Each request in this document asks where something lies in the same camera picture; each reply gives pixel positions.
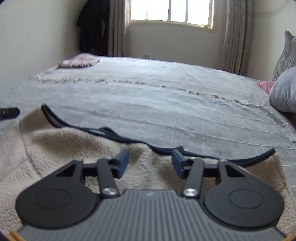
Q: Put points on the beige curtain right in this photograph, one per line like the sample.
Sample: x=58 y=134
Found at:
x=237 y=37

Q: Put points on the cream fleece garment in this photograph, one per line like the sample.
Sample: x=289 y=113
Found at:
x=31 y=148

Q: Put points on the dark hanging clothes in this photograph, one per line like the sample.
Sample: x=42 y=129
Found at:
x=93 y=22

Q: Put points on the grey checked bedspread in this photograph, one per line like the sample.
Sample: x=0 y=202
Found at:
x=166 y=104

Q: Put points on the grey quilted headboard cushion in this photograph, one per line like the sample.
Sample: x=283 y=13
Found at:
x=288 y=56

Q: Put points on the bright window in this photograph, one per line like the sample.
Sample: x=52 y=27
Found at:
x=199 y=13

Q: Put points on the folded pink purple cloth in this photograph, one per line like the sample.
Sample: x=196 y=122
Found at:
x=80 y=61

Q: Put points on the beige curtain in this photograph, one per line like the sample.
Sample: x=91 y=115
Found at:
x=119 y=17
x=237 y=37

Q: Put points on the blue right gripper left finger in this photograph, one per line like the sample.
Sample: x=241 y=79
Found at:
x=121 y=163

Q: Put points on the pink pillow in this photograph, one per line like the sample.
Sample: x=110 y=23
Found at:
x=266 y=86

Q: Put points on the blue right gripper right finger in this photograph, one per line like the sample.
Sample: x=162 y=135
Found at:
x=180 y=164

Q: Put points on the grey blue pillow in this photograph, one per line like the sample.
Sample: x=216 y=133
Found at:
x=282 y=94

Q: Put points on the beige curtain left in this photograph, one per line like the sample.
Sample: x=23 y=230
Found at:
x=119 y=17

